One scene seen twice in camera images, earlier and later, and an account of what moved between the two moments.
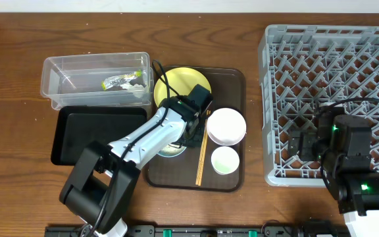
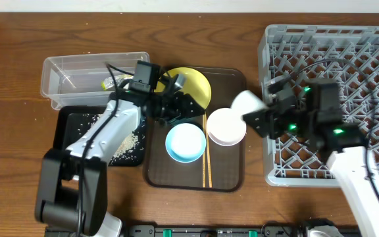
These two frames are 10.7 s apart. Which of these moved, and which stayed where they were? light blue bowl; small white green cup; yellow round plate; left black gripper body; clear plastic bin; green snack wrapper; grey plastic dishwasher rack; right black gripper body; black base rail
Moved: right black gripper body; small white green cup; light blue bowl; left black gripper body
Stayed: clear plastic bin; green snack wrapper; yellow round plate; black base rail; grey plastic dishwasher rack
